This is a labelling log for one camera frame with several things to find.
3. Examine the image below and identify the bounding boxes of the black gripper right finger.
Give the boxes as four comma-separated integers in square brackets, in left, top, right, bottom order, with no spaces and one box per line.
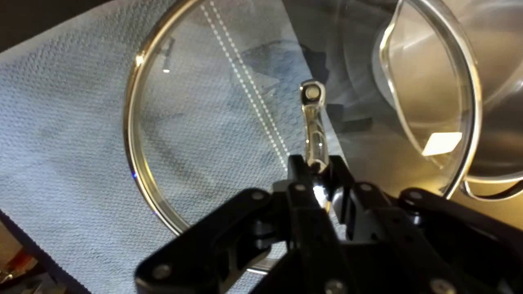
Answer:
[324,155,523,294]

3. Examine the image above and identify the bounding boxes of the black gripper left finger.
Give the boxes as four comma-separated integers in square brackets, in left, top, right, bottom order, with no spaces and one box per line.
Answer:
[135,153,350,294]

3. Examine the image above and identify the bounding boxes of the silver metal pot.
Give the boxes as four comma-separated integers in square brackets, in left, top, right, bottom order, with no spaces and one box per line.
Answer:
[375,0,523,202]

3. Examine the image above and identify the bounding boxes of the light blue cloth towel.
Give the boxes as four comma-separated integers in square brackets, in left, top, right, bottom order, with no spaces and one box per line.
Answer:
[0,0,465,294]

